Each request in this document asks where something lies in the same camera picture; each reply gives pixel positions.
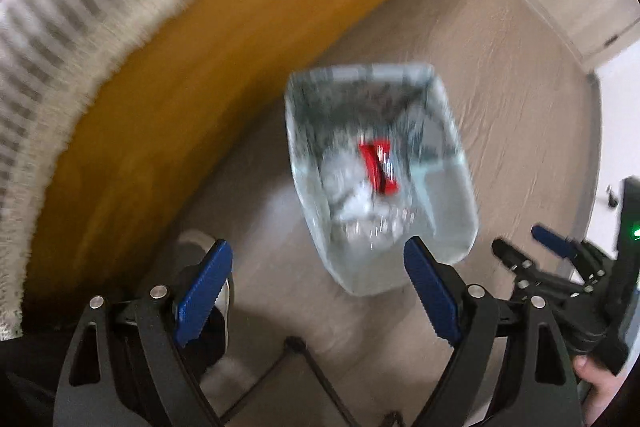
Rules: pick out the red striped wrapper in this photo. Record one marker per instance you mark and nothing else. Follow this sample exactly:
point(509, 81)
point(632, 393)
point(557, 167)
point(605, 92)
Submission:
point(379, 169)

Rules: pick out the person's grey shoe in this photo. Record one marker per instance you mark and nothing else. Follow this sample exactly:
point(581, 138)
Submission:
point(192, 252)

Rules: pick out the trash bin with leaf-print bag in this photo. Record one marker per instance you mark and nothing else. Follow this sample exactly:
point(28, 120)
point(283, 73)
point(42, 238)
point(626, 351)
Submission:
point(445, 207)

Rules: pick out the wooden bed frame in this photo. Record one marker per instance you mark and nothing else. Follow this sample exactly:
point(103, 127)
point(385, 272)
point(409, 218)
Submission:
point(200, 82)

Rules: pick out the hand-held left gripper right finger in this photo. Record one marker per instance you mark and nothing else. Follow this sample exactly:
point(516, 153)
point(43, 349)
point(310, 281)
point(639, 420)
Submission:
point(430, 292)

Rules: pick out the crumpled white tissue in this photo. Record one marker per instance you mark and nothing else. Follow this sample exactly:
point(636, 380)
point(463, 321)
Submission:
point(350, 202)

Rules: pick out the person's right hand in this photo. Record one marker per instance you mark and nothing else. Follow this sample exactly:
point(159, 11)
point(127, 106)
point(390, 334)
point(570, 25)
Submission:
point(595, 387)

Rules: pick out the checked blanket with lace edge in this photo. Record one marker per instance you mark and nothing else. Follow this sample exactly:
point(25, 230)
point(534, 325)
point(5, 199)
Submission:
point(75, 7)

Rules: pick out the black metal stand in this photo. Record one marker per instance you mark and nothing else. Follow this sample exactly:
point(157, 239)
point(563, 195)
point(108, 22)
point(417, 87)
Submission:
point(312, 367)

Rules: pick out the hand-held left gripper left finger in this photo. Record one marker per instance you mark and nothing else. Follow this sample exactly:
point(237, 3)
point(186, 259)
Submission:
point(202, 292)

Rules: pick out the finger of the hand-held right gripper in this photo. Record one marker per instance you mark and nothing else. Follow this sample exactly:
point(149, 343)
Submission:
point(552, 237)
point(522, 272)

